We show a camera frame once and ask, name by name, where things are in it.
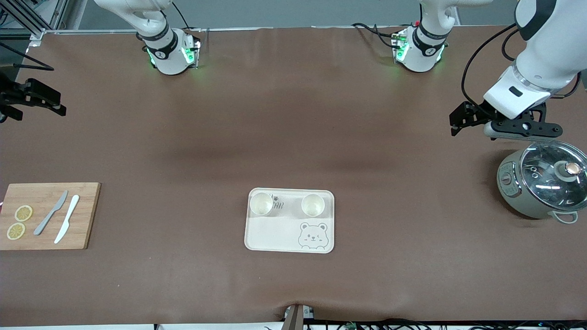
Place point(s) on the cream tray with bear print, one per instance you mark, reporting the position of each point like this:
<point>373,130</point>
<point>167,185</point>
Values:
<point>275,233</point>

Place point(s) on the grey electric pot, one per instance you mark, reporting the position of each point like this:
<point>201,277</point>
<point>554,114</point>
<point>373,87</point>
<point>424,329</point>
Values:
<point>518,201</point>

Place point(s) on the wooden cutting board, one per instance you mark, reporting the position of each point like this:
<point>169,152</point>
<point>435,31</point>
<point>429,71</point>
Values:
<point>87,215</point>

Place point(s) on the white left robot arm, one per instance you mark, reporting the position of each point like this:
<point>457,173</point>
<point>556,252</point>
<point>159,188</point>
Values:
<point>550,46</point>

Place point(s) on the yellow lemon slice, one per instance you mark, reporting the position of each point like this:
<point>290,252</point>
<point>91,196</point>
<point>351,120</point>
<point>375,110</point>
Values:
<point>16,231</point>
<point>23,213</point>

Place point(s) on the metal table edge bracket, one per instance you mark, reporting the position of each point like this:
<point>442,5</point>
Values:
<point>293,318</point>

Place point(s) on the white plastic knife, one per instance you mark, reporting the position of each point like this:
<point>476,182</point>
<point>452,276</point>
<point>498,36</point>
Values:
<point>72,207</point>

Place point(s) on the white plastic cup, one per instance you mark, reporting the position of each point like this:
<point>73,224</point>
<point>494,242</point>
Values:
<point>262,204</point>
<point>313,205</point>

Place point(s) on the glass pot lid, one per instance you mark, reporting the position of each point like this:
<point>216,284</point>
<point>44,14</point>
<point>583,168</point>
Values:
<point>541,183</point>

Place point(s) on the brown table cover mat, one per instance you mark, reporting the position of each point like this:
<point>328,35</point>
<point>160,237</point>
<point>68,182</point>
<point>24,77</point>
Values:
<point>293,114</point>

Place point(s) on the grey plastic knife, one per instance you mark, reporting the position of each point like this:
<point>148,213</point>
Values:
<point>58,205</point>

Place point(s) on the aluminium frame profile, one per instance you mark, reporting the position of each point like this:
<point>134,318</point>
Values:
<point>36,34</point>

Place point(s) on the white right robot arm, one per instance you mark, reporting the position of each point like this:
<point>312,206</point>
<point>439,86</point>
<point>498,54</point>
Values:
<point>169,59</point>

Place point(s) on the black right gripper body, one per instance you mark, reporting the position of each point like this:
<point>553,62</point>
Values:
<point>13,96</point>

